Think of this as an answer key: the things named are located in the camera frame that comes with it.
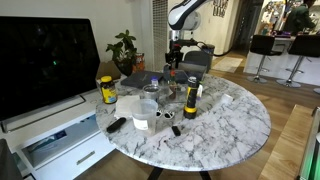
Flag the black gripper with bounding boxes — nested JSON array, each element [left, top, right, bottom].
[[164, 45, 185, 72]]

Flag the small bottle with blue cap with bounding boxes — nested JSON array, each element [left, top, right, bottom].
[[150, 75, 160, 87]]

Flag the yellow-lidded vitamin bottle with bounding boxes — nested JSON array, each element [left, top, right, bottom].
[[99, 75, 119, 105]]

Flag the dark grey chair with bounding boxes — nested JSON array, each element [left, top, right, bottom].
[[183, 50, 212, 73]]

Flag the orange packet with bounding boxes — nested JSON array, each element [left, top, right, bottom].
[[134, 52, 146, 73]]

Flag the dark grey notebook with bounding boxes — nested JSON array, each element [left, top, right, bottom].
[[120, 70, 165, 90]]

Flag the metal-rimmed glass jar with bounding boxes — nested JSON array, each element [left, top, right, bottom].
[[142, 83, 161, 103]]

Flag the black and yellow flashlight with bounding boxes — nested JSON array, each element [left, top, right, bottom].
[[182, 76, 200, 120]]

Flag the black trash can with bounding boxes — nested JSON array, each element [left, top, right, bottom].
[[201, 43, 216, 64]]

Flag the white-framed sunglasses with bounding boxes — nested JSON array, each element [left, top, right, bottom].
[[155, 109, 176, 121]]

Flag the green potted plant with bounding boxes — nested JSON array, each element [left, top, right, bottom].
[[105, 29, 139, 77]]

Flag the beige floor rug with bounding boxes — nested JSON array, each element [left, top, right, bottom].
[[211, 56, 245, 74]]

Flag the clear plastic measuring cup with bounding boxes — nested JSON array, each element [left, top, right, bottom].
[[129, 98, 159, 136]]

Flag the white paper napkin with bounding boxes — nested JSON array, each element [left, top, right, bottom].
[[113, 94, 141, 120]]

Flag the small white translucent cup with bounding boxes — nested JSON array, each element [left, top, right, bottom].
[[221, 93, 234, 105]]

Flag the brown cardboard box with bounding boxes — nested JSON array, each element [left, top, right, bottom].
[[96, 61, 122, 81]]

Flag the small black rectangular device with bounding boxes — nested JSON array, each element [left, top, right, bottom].
[[170, 125, 182, 137]]

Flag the white bar counter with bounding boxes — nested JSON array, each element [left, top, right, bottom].
[[242, 35, 320, 87]]

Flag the black remote control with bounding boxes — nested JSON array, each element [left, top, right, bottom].
[[105, 116, 128, 135]]

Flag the black bar stool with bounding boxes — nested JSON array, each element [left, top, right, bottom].
[[275, 34, 320, 89], [246, 34, 283, 85]]

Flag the large black television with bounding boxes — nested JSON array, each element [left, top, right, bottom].
[[0, 16, 101, 134]]

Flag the person in green jacket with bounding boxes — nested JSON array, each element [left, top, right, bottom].
[[282, 0, 318, 36]]

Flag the white television cabinet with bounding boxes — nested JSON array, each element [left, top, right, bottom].
[[0, 87, 118, 180]]

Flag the light wooden bench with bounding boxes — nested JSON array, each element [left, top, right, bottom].
[[257, 104, 315, 180]]

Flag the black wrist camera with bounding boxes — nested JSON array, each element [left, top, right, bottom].
[[170, 38, 199, 48]]

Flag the white louvered wall panel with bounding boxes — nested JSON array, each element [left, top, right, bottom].
[[152, 0, 169, 72]]

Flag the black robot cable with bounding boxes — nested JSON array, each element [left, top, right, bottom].
[[195, 40, 235, 58]]

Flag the wall picture collage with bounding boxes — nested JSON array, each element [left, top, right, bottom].
[[212, 0, 230, 19]]

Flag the metal post with green glow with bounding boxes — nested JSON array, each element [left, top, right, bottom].
[[297, 106, 320, 180]]

